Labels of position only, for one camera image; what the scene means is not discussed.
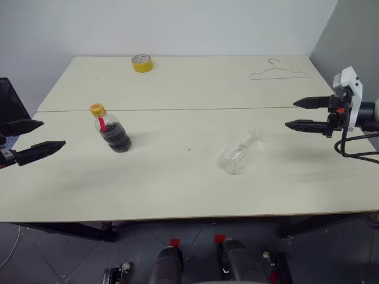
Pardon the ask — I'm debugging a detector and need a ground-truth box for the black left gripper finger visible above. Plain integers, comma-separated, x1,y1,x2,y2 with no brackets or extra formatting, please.
14,140,66,167
0,119,44,137

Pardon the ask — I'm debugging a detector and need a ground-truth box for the dark rounded robot leg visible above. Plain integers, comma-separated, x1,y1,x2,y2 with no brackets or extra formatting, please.
147,245,185,284
220,238,267,284

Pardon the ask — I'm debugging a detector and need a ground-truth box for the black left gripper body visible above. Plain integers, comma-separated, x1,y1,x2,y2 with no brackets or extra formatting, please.
0,134,17,171

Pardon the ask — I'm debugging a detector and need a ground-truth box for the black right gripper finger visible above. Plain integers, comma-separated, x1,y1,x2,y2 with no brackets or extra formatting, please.
284,119,329,136
293,95,331,110

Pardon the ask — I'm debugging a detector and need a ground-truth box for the clear wine glass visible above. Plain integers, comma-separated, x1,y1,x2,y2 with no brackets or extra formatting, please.
217,128,269,176

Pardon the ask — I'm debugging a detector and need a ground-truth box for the dark soda bottle yellow cap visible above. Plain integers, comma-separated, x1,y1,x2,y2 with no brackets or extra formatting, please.
89,102,132,154

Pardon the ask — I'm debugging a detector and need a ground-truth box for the yellow tape roll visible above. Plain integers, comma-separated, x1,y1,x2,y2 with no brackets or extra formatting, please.
131,54,153,73

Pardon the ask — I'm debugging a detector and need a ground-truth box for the white wire clothes hanger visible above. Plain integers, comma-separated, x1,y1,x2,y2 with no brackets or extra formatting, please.
249,58,313,81

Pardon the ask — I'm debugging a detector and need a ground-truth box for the black bracket with white wheel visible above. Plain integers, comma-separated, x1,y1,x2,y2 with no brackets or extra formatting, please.
262,250,294,284
102,262,133,284

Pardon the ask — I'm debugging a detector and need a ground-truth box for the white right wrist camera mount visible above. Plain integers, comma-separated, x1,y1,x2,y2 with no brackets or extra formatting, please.
332,66,364,133

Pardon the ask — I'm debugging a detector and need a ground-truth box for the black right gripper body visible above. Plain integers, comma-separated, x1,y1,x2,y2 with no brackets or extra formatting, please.
324,93,353,138

